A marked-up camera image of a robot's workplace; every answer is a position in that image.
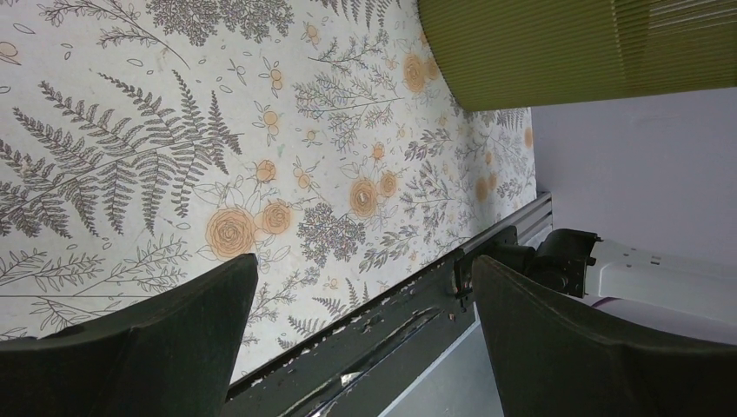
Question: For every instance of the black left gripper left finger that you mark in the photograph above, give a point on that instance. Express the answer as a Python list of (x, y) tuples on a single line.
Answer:
[(170, 355)]

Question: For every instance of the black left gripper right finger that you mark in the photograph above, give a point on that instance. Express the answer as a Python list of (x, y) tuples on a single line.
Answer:
[(554, 356)]

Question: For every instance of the green ribbed waste bin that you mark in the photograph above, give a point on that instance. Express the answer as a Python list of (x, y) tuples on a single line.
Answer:
[(513, 54)]

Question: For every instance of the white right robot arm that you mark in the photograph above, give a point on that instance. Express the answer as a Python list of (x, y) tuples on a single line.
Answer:
[(579, 264)]

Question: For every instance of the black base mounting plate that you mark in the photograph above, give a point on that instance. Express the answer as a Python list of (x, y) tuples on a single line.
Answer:
[(359, 364)]

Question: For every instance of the floral patterned table mat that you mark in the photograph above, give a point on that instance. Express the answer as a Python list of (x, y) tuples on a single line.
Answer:
[(143, 143)]

